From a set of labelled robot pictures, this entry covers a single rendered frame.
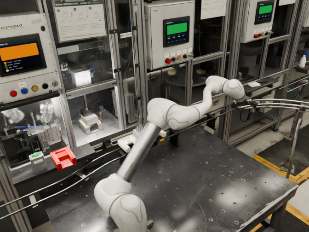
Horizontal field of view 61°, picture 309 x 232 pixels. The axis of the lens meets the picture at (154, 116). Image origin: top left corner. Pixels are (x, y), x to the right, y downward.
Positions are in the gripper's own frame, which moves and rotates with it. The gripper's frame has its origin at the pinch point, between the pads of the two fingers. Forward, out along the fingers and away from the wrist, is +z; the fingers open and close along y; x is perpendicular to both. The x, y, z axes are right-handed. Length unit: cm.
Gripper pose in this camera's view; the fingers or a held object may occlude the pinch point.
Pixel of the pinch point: (246, 109)
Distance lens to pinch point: 224.0
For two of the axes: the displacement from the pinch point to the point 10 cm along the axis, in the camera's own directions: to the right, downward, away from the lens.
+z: 5.0, 4.1, 7.6
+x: -1.8, 9.1, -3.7
